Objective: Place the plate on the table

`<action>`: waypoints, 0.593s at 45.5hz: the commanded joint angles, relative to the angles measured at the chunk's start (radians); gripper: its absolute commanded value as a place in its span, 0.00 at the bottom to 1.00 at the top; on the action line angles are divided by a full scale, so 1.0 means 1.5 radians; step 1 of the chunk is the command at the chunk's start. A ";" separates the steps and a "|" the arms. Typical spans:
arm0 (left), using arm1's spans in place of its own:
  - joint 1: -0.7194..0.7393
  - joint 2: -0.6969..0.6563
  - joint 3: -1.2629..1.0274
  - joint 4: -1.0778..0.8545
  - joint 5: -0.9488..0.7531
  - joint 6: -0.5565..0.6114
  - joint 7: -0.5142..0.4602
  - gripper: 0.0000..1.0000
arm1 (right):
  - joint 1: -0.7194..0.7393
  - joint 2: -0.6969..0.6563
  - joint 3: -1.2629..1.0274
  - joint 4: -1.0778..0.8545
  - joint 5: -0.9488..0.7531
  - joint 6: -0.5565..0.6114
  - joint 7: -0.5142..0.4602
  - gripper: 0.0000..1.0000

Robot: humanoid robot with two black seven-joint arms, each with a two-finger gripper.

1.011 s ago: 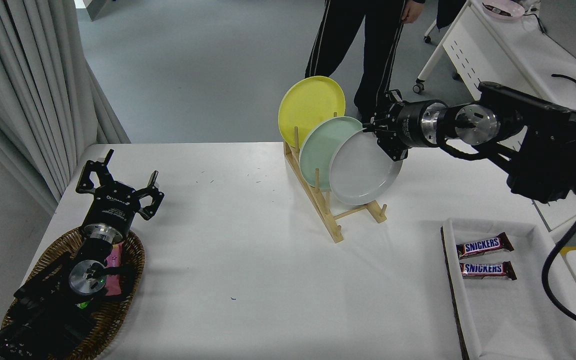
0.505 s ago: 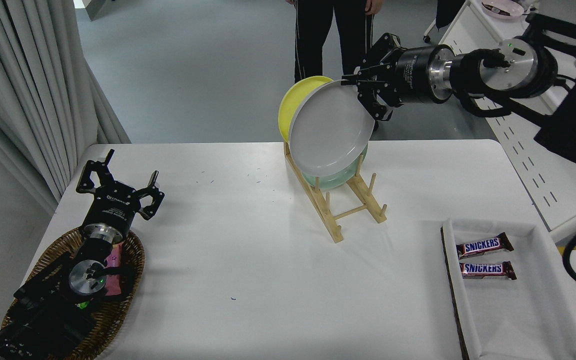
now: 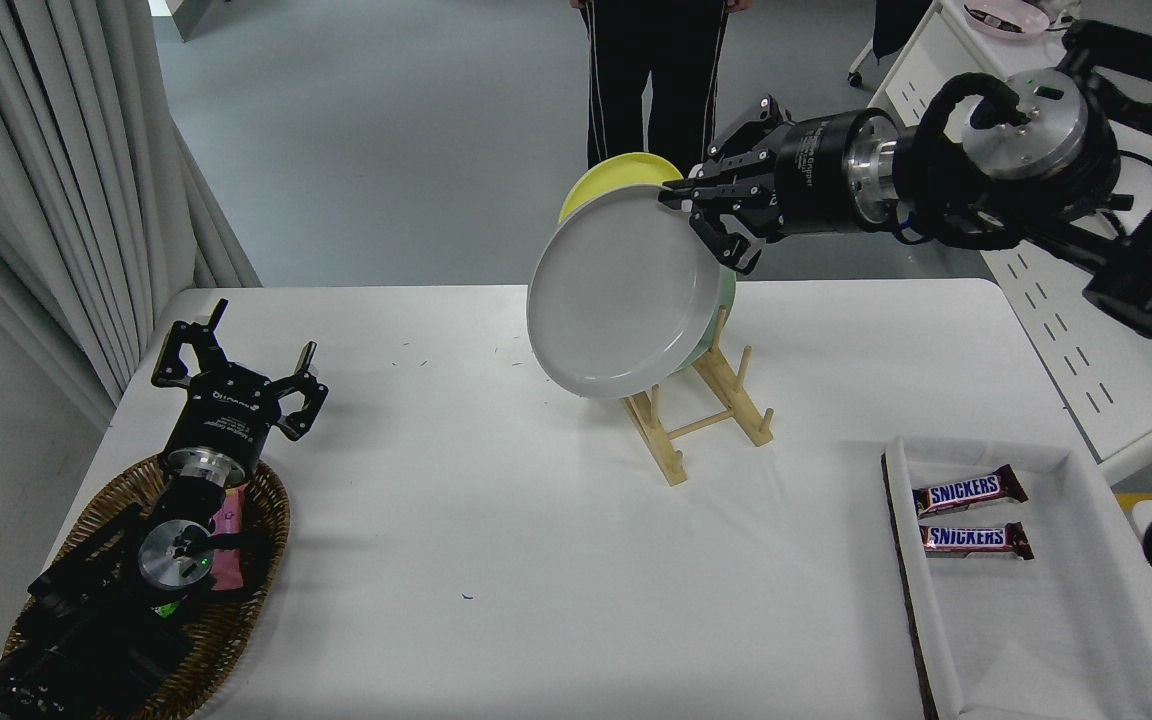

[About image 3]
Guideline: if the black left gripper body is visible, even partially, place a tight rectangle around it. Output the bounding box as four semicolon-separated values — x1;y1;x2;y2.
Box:
168;370;283;471

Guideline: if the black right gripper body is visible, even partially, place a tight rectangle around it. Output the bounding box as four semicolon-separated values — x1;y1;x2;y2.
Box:
774;108;877;239

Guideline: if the grey plate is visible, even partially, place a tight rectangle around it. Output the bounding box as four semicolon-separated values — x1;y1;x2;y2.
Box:
526;184;724;399

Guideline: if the pale green plate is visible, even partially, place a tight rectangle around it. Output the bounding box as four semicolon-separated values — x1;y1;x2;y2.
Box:
681;265;737;371

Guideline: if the yellow plate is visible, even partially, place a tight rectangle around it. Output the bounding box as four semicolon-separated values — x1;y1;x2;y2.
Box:
558;152;685;226

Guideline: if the wooden plate rack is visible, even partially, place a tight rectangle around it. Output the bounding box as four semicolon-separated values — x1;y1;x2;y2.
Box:
621;305;775;487

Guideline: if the person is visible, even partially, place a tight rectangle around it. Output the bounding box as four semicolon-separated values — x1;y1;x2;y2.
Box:
570;0;755;171

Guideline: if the pink snack packet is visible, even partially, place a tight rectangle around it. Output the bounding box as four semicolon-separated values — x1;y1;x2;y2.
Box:
208;485;249;593

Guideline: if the black garment on chair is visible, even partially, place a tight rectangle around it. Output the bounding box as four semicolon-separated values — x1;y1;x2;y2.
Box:
873;0;934;61

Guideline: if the brown wicker basket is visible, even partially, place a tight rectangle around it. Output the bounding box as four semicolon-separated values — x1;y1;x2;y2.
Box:
4;452;291;720

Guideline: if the pale grey curtain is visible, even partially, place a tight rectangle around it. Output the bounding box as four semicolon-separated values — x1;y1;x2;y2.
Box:
0;0;262;431

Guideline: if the pink bowl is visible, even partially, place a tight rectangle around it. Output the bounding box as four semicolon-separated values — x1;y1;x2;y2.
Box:
964;0;1050;41

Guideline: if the white desk with perforated panel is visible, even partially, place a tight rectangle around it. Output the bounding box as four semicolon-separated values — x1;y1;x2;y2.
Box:
826;0;1152;486

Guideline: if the brown Snickers bar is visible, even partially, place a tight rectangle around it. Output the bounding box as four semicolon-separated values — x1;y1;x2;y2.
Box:
920;522;1035;562
912;465;1029;519

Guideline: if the white tray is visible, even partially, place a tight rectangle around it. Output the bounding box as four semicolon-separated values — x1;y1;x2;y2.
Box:
882;435;1152;720

